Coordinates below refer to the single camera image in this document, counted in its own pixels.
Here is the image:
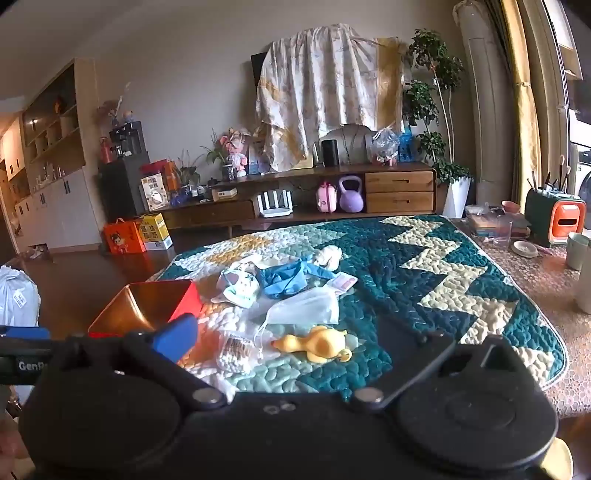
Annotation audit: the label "wooden tv console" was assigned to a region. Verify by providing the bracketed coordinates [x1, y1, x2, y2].
[161, 163, 437, 230]

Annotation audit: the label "pink wet wipe packets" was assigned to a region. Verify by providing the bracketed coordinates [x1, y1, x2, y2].
[325, 272, 358, 296]

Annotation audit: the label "tall green potted plant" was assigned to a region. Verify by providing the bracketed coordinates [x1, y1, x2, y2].
[403, 29, 472, 219]

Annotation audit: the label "clear bag of cotton swabs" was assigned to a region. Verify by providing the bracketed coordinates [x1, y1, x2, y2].
[214, 330, 263, 374]

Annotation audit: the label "green orange utensil holder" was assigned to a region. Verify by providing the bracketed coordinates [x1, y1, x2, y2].
[525, 189, 587, 247]

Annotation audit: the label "white plastic bag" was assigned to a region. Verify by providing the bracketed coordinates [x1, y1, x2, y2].
[0, 265, 41, 327]

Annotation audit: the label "purple kettlebell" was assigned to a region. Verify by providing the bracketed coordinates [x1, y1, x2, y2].
[339, 175, 363, 213]

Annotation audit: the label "white wifi router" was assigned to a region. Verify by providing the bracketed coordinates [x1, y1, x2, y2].
[256, 189, 294, 218]

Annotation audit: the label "red square tin box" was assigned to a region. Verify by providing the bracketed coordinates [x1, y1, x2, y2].
[87, 280, 202, 338]

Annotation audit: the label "orange gift bag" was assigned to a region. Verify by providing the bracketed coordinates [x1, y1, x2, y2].
[102, 218, 146, 255]

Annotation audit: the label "floral sheet over tv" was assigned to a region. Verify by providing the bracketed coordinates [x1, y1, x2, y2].
[256, 24, 407, 172]

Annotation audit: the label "clear bag of toys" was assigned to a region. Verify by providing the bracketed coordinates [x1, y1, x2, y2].
[372, 128, 400, 166]

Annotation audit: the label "cream knitted sock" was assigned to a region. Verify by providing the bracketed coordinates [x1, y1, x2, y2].
[311, 245, 342, 272]

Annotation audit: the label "yellow rubber duck toy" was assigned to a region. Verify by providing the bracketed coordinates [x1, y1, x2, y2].
[271, 325, 353, 364]

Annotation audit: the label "pink toy case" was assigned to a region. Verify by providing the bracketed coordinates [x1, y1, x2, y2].
[315, 182, 338, 213]

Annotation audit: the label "white product box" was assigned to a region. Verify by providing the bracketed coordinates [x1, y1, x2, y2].
[141, 173, 169, 212]

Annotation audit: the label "black cylinder speaker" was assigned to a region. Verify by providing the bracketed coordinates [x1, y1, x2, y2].
[320, 139, 339, 168]

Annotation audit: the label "quilted zigzag blanket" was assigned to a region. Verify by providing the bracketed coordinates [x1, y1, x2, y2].
[162, 215, 568, 396]

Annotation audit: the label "black mini fridge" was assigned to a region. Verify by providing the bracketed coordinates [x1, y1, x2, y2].
[98, 153, 149, 223]

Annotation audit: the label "blue rubber glove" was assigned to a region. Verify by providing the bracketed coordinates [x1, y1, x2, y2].
[256, 259, 335, 300]

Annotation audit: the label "yellow cardboard box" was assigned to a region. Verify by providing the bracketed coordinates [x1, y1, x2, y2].
[136, 213, 173, 251]

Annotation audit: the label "pink doll figure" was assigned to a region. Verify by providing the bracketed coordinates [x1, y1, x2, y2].
[219, 128, 249, 178]

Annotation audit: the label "translucent plastic bag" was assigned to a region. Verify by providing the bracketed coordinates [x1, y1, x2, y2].
[253, 287, 339, 346]

